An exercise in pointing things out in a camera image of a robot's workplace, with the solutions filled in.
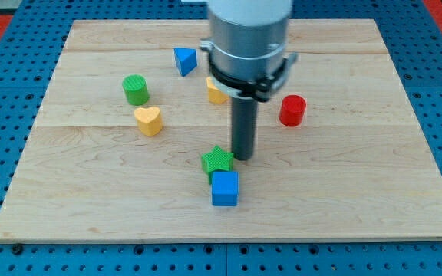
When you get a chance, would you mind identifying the yellow heart block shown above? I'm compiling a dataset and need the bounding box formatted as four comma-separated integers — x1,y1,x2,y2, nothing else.
134,106,163,136

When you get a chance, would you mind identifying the blue cube block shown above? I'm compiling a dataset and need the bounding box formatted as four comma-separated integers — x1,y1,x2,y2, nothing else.
211,171,239,206

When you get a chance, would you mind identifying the green cylinder block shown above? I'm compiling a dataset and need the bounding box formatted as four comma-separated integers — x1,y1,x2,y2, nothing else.
122,74,150,106

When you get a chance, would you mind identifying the blue triangle block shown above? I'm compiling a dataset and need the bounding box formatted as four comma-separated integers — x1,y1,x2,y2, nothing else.
173,48,197,77

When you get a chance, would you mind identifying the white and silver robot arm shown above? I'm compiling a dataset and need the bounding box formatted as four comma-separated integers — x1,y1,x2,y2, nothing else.
200,0,297,102

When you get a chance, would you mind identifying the light wooden board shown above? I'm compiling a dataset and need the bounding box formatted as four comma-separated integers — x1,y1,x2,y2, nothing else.
0,19,442,244

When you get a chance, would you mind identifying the green star block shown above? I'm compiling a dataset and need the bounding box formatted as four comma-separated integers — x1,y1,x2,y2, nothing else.
201,145,234,185

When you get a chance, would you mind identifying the yellow hexagon block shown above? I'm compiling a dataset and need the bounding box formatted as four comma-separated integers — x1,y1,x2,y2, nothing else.
206,77,229,104

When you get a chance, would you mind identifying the red cylinder block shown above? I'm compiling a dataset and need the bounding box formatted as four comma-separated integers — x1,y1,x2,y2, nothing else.
279,94,307,127

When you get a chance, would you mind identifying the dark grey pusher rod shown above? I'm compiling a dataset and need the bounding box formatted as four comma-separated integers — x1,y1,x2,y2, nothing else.
231,98,258,161

